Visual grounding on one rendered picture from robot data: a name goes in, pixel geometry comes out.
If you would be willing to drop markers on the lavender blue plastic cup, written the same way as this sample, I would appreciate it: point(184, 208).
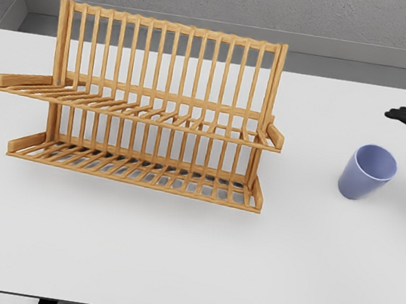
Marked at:
point(366, 174)

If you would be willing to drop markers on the two-tier wooden dish rack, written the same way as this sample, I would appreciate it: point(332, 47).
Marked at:
point(147, 113)

